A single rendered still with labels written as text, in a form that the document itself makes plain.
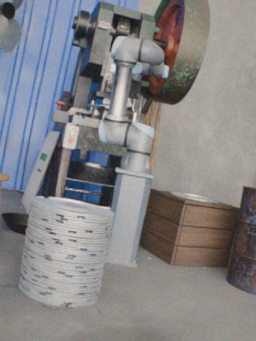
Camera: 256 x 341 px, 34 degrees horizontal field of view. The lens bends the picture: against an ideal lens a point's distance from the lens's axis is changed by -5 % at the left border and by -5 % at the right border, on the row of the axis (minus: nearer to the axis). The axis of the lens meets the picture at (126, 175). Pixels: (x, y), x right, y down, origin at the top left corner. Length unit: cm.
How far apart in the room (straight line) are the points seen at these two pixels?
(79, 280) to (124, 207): 71
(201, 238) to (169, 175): 204
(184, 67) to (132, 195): 102
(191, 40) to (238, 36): 205
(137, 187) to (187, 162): 235
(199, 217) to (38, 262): 109
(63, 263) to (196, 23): 183
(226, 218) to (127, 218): 60
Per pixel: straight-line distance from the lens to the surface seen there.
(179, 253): 225
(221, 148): 450
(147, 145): 205
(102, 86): 280
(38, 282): 141
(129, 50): 203
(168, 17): 327
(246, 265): 203
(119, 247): 206
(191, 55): 269
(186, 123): 431
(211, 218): 230
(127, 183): 201
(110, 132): 205
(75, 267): 138
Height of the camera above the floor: 53
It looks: 3 degrees down
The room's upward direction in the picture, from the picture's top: 11 degrees clockwise
